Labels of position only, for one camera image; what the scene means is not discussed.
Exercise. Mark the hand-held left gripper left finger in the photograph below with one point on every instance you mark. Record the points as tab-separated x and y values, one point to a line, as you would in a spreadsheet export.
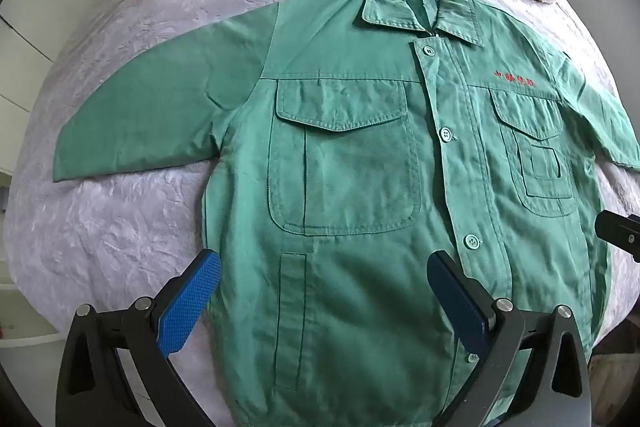
192	294

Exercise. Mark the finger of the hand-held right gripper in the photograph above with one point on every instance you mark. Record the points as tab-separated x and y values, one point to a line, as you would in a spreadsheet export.
620	232

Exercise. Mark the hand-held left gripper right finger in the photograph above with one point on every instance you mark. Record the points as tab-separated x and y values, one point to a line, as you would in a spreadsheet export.
457	294

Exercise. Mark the green work jacket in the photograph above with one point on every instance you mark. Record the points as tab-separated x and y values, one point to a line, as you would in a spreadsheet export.
350	187

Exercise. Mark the purple embossed blanket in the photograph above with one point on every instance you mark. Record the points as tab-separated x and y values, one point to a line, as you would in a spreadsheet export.
150	7

